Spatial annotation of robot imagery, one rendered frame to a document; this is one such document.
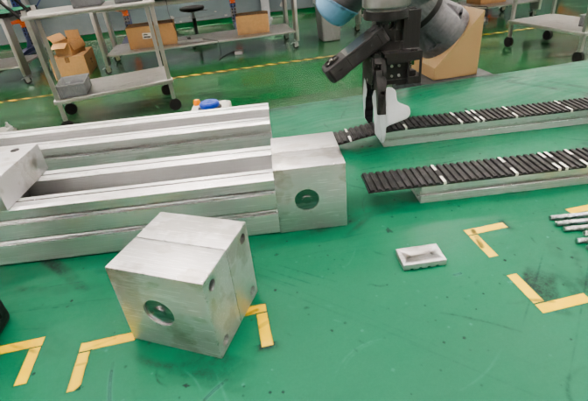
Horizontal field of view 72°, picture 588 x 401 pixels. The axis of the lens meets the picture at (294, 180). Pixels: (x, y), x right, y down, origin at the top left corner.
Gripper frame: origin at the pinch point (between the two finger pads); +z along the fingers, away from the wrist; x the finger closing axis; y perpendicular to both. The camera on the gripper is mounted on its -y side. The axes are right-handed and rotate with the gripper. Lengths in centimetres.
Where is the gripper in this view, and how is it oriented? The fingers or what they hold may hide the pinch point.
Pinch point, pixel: (372, 128)
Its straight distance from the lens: 75.8
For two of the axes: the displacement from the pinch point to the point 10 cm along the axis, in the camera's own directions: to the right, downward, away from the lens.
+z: 0.9, 8.7, 4.9
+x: -0.8, -4.9, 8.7
